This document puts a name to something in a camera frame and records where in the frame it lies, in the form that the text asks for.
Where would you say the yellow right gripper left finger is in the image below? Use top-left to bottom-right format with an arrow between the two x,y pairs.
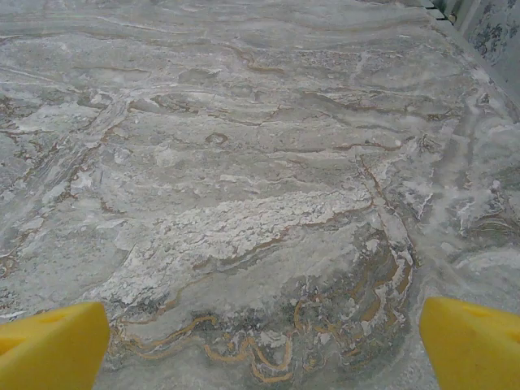
0,301 -> 111,390

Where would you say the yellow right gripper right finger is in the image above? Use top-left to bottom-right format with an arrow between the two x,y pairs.
418,296 -> 520,390

